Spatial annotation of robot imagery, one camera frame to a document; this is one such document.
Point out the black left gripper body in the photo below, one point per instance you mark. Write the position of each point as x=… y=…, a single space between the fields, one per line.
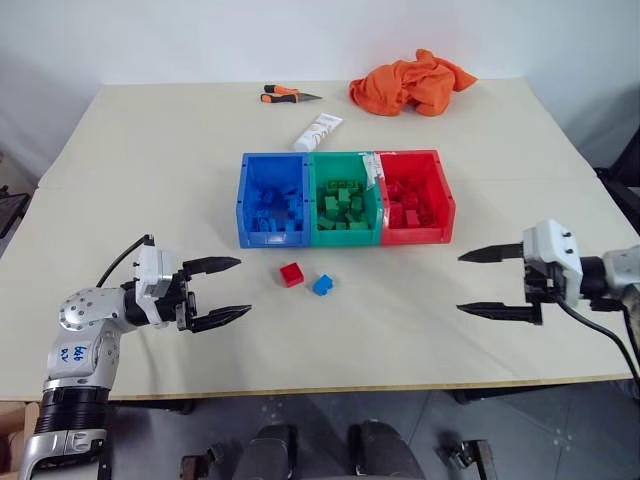
x=184 y=306

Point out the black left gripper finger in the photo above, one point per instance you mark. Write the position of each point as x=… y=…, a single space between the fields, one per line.
x=220 y=316
x=212 y=264

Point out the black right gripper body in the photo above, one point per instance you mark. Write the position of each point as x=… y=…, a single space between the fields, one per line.
x=542 y=282

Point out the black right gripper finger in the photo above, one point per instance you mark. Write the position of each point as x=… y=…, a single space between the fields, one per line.
x=505 y=311
x=495 y=254

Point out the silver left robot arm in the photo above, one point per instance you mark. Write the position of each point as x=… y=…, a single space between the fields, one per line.
x=85 y=311

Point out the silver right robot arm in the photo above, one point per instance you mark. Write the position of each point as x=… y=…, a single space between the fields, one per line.
x=620 y=275

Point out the blue toy block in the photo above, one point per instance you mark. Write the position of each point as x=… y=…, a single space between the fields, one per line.
x=296 y=210
x=262 y=225
x=324 y=286
x=267 y=200

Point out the blue plastic bin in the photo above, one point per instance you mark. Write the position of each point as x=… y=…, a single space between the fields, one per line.
x=272 y=239

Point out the red toy block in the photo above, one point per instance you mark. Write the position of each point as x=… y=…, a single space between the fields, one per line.
x=411 y=201
x=291 y=275
x=412 y=219
x=394 y=190
x=395 y=216

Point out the red plastic bin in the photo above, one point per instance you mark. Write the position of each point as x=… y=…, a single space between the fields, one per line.
x=415 y=237

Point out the green toy block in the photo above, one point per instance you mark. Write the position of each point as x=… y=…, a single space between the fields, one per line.
x=326 y=225
x=356 y=206
x=335 y=206
x=357 y=222

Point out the green plastic bin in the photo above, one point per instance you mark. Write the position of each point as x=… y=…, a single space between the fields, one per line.
x=345 y=239

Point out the torn white bin label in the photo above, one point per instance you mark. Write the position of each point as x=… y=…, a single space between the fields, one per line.
x=372 y=170

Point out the black table foot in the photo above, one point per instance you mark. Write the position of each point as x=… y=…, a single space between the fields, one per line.
x=470 y=457

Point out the white cream tube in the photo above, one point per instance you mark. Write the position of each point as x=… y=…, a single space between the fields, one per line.
x=317 y=132

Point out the orange and black pliers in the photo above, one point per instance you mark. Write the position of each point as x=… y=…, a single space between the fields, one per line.
x=282 y=95

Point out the crumpled orange cloth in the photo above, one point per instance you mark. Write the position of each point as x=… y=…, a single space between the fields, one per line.
x=410 y=85

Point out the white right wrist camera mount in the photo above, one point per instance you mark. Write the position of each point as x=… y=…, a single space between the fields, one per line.
x=552 y=242

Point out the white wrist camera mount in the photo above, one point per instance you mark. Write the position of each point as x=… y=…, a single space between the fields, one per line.
x=152 y=272
x=552 y=242

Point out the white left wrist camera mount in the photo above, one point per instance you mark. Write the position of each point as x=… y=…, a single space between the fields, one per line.
x=152 y=272

